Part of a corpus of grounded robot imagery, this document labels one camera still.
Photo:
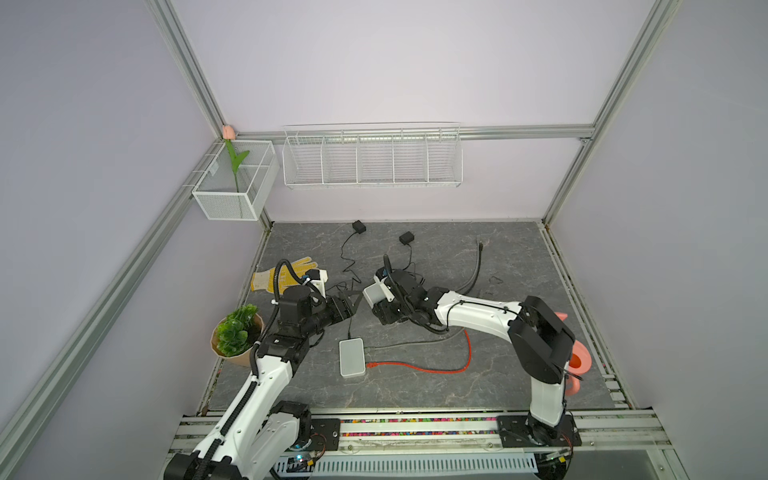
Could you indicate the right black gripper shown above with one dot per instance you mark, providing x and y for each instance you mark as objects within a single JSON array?
[{"x": 384, "y": 313}]

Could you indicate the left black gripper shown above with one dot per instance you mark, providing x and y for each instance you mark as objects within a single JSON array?
[{"x": 331, "y": 302}]

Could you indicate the white network switch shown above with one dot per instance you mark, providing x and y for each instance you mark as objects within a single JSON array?
[
  {"x": 352, "y": 361},
  {"x": 377, "y": 293}
]

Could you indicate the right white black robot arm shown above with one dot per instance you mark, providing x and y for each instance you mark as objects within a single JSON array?
[{"x": 543, "y": 344}]

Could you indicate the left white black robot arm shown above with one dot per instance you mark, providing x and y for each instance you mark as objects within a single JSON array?
[{"x": 264, "y": 384}]

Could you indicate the yellow work glove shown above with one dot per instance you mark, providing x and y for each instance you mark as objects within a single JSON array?
[{"x": 264, "y": 280}]

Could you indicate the green potted plant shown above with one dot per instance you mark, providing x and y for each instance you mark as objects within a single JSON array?
[{"x": 236, "y": 334}]

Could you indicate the small white mesh basket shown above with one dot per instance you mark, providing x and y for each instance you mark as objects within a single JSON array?
[{"x": 215, "y": 191}]

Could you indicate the pink watering can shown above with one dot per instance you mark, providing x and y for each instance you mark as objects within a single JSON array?
[{"x": 579, "y": 364}]

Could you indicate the artificial pink tulip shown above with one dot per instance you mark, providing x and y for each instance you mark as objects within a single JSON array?
[{"x": 237, "y": 158}]

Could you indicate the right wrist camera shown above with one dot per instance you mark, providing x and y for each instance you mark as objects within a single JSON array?
[{"x": 382, "y": 276}]

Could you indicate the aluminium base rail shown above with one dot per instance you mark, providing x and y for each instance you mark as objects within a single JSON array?
[{"x": 444, "y": 444}]

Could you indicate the long white wire basket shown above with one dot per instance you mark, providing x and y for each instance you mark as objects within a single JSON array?
[{"x": 384, "y": 154}]

